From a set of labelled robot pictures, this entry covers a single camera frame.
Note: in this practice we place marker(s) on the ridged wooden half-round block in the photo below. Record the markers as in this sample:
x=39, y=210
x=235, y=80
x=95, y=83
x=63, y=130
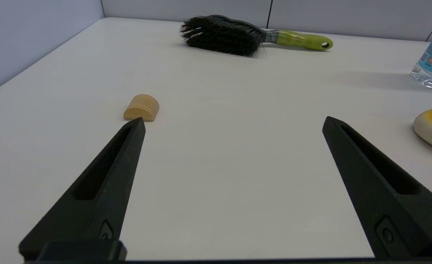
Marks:
x=142, y=106

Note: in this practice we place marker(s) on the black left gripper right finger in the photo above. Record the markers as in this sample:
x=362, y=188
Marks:
x=366, y=190

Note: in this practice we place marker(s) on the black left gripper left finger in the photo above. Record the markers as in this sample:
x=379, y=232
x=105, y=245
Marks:
x=124, y=190

